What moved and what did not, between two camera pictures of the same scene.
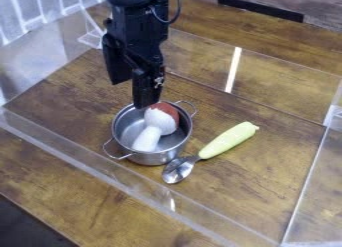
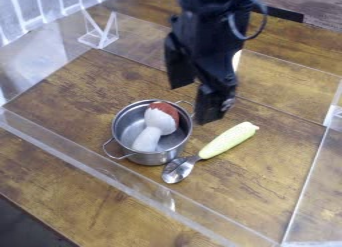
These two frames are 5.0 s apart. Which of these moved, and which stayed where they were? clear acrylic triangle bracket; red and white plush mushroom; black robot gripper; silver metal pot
Moved: black robot gripper
Stayed: silver metal pot; red and white plush mushroom; clear acrylic triangle bracket
